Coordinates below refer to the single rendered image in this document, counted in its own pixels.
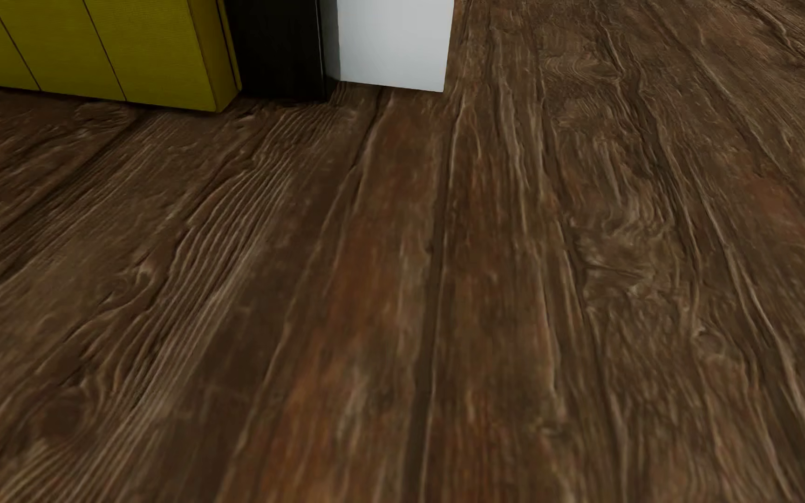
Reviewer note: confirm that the white cabinet panel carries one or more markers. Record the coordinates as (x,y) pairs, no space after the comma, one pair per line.
(392,42)

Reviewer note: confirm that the yellow cabinet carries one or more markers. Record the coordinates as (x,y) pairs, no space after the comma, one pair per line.
(109,49)

